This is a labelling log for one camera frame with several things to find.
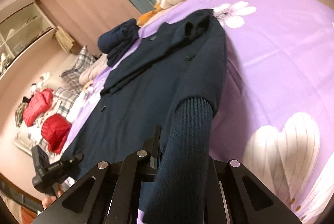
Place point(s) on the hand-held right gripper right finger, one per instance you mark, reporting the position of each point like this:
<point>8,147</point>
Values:
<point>216,182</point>

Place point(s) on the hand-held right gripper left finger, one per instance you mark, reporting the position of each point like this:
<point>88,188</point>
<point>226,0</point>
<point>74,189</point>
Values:
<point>154,156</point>

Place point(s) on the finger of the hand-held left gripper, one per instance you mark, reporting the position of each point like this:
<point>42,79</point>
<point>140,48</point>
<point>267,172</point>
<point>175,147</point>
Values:
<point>69,162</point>

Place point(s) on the navy zip jacket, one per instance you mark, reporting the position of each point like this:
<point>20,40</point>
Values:
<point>146,98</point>

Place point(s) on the pink clothes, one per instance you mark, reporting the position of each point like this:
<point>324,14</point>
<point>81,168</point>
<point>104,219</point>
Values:
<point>36,132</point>

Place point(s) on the folded navy clothes stack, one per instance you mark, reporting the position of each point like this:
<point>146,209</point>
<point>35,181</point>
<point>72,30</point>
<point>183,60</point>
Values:
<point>117,38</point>

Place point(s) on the person's left hand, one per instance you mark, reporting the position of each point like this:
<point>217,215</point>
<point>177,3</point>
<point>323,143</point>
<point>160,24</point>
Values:
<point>49,203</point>

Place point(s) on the red puffer jacket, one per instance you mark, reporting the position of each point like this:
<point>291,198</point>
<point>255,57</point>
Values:
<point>37,107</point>
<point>56,132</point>

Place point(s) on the white cloth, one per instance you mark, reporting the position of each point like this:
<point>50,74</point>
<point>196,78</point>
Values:
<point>78,106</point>

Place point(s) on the plaid pillow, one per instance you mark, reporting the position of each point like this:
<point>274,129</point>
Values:
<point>65,101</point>
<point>78,67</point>

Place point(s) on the orange fluffy cloth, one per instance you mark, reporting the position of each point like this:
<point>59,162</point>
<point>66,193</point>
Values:
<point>88,85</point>

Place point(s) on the small plush toys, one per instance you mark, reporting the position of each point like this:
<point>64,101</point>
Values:
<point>41,80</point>

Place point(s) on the beige quilt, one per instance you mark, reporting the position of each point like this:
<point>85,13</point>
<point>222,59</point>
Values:
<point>92,70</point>

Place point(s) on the purple floral blanket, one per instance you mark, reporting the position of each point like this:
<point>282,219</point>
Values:
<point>274,56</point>

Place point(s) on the pink curtain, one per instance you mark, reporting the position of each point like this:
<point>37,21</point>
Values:
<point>86,4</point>

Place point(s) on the white wall shelf cabinet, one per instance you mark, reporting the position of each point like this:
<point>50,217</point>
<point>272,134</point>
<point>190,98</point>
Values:
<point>21,38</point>

